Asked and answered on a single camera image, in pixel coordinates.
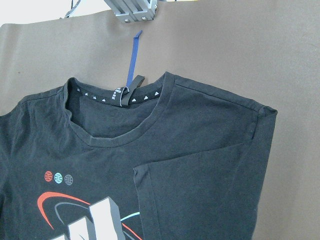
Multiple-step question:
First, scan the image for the black graphic t-shirt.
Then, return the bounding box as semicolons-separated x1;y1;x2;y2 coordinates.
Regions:
0;72;278;240

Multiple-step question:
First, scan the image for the aluminium frame post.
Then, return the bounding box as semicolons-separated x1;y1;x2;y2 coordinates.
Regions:
104;0;158;23

